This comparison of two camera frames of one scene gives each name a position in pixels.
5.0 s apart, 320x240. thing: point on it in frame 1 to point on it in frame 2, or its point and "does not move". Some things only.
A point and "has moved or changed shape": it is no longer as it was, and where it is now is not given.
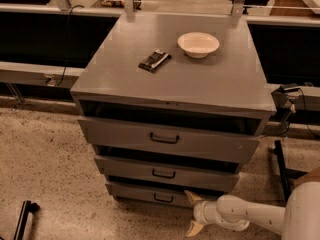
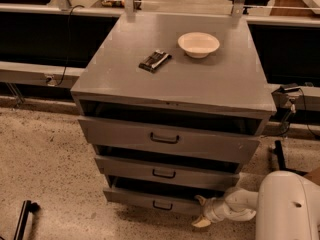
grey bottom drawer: x=159 y=194 has moved or changed shape
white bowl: x=197 y=44 does not move
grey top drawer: x=169 y=141 does not move
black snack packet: x=156 y=60 does not move
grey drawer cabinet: x=170 y=103 does not move
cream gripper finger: x=194 y=228 to x=201 y=222
